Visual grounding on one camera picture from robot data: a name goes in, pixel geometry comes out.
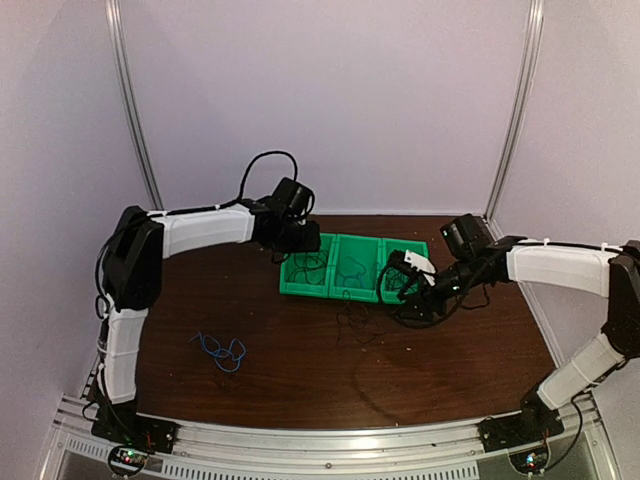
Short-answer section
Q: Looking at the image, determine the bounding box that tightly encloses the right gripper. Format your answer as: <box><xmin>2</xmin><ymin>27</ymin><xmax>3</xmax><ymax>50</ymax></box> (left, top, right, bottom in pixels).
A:
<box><xmin>394</xmin><ymin>255</ymin><xmax>481</xmax><ymax>322</ymax></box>

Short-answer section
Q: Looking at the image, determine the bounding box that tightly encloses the brown thin cable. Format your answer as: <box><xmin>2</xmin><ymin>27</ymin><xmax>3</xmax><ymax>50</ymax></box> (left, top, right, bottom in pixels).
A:
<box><xmin>284</xmin><ymin>247</ymin><xmax>334</xmax><ymax>286</ymax></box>

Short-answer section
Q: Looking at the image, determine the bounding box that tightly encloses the black thin cable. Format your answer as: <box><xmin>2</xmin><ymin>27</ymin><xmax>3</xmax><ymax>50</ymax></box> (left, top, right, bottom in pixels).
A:
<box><xmin>382</xmin><ymin>259</ymin><xmax>416</xmax><ymax>299</ymax></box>

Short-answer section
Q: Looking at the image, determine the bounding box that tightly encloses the blue cable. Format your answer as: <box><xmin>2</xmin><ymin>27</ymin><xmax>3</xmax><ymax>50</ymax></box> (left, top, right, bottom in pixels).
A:
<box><xmin>188</xmin><ymin>330</ymin><xmax>249</xmax><ymax>374</ymax></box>

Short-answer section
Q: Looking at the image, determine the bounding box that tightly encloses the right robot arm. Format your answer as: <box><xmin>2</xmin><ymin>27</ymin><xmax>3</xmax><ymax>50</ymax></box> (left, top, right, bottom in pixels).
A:
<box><xmin>386</xmin><ymin>214</ymin><xmax>639</xmax><ymax>442</ymax></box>

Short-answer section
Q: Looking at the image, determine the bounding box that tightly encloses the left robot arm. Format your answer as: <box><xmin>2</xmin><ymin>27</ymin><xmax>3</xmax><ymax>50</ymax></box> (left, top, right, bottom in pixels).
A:
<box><xmin>96</xmin><ymin>177</ymin><xmax>320</xmax><ymax>444</ymax></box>

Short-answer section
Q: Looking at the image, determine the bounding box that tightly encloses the left green bin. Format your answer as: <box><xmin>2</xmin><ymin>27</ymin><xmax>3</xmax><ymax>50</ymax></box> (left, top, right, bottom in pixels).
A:
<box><xmin>279</xmin><ymin>233</ymin><xmax>338</xmax><ymax>298</ymax></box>

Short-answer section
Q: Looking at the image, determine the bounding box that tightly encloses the green bin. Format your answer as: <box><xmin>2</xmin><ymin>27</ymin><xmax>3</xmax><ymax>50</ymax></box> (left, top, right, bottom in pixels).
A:
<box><xmin>329</xmin><ymin>234</ymin><xmax>382</xmax><ymax>303</ymax></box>
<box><xmin>279</xmin><ymin>233</ymin><xmax>338</xmax><ymax>298</ymax></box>
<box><xmin>380</xmin><ymin>238</ymin><xmax>429</xmax><ymax>304</ymax></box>

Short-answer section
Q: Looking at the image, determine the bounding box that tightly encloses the right green bin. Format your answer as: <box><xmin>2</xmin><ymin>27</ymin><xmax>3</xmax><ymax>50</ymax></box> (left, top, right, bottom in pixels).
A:
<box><xmin>380</xmin><ymin>238</ymin><xmax>429</xmax><ymax>304</ymax></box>

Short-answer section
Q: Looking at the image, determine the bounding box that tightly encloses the middle green bin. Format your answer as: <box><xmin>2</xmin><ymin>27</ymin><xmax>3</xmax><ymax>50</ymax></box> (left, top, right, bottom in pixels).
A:
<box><xmin>329</xmin><ymin>234</ymin><xmax>382</xmax><ymax>303</ymax></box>

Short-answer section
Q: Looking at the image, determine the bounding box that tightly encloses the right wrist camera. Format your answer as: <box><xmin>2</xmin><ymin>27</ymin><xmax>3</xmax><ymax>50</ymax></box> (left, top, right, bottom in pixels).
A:
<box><xmin>387</xmin><ymin>250</ymin><xmax>436</xmax><ymax>286</ymax></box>

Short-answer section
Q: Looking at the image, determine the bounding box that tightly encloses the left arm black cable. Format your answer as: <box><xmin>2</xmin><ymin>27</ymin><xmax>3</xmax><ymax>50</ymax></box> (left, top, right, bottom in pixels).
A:
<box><xmin>214</xmin><ymin>151</ymin><xmax>300</xmax><ymax>211</ymax></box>

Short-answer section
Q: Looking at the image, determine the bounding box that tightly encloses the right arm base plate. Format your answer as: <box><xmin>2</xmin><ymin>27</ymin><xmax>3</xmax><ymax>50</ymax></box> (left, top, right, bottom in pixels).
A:
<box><xmin>477</xmin><ymin>412</ymin><xmax>564</xmax><ymax>476</ymax></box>

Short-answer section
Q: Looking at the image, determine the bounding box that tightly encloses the front aluminium rail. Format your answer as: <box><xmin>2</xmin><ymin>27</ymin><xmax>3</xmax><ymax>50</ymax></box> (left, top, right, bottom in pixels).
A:
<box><xmin>35</xmin><ymin>396</ymin><xmax>622</xmax><ymax>479</ymax></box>

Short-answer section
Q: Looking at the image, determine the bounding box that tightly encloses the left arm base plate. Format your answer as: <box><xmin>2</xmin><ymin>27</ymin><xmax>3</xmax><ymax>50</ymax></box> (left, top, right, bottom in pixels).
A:
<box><xmin>91</xmin><ymin>415</ymin><xmax>178</xmax><ymax>478</ymax></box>

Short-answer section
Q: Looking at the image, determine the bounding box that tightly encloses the left aluminium post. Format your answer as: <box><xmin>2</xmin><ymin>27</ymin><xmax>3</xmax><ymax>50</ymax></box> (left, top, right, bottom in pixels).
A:
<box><xmin>104</xmin><ymin>0</ymin><xmax>165</xmax><ymax>210</ymax></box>

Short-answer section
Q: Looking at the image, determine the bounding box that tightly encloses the aluminium post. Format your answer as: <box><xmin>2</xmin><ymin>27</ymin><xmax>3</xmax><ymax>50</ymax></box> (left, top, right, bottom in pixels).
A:
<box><xmin>484</xmin><ymin>0</ymin><xmax>545</xmax><ymax>224</ymax></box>
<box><xmin>104</xmin><ymin>0</ymin><xmax>165</xmax><ymax>210</ymax></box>

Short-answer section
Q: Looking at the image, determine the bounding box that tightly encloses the right aluminium post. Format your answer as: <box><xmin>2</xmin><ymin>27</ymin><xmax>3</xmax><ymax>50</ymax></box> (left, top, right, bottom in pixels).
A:
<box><xmin>484</xmin><ymin>0</ymin><xmax>545</xmax><ymax>224</ymax></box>

